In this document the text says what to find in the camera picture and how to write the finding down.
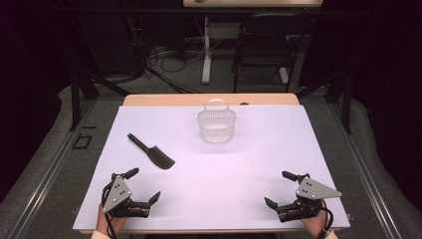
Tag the black plastic spatula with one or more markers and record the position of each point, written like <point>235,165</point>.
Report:
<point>156,156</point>

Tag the person's right hand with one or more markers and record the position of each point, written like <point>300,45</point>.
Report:
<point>314,225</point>

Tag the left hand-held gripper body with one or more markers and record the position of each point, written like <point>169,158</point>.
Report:
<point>116,194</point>

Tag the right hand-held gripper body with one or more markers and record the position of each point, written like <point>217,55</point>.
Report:
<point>312,191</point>

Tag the black metal frame stand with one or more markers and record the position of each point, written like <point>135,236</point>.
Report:
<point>75,99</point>
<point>346,106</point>

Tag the person's left hand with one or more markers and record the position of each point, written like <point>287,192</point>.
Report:
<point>105,223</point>

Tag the black folding chair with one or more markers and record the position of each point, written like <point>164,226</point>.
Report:
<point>265,43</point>

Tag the aluminium floor rail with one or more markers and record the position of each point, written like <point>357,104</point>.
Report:
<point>365,172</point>
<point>49,172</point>

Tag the white table cover sheet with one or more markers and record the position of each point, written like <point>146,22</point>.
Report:
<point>215,186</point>

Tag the wooden desk with white legs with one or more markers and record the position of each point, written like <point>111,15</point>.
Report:
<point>206,59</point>

